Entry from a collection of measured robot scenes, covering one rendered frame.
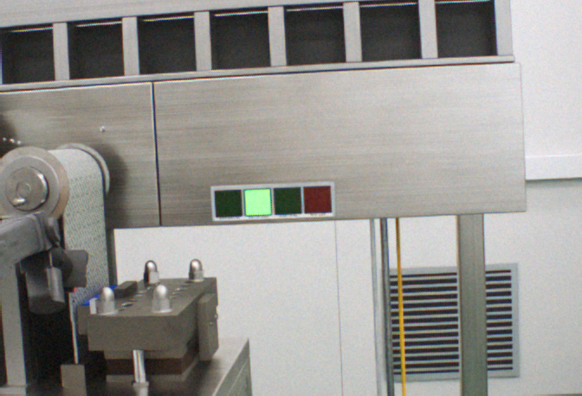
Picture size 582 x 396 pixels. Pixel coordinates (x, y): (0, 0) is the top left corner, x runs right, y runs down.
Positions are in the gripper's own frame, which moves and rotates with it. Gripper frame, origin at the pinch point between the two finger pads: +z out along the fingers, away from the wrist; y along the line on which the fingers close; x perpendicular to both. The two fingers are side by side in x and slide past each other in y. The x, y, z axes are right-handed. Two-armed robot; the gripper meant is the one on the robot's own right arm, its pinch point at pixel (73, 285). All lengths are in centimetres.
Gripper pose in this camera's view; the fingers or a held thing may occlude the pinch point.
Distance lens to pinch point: 170.7
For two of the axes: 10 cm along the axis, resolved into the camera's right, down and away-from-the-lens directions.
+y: 9.9, -0.5, -1.0
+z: 1.1, 4.3, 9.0
